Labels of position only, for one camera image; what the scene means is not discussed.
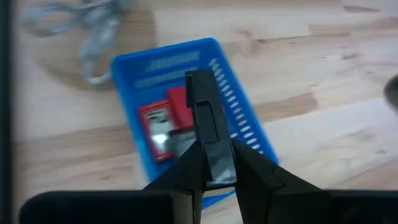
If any black table frame rail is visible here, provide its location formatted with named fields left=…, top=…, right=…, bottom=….
left=0, top=0, right=14, bottom=224

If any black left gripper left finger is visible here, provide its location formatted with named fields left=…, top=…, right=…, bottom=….
left=19, top=139, right=206, bottom=224

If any red tray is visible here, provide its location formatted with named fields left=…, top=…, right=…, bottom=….
left=167, top=86, right=195, bottom=130

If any red small digital display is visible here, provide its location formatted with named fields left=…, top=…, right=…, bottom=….
left=138, top=99, right=175, bottom=164

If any blue plastic basket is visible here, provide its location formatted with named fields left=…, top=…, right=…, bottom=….
left=110, top=37, right=279, bottom=210

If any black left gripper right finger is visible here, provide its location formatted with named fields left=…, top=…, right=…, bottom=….
left=232, top=139, right=398, bottom=224

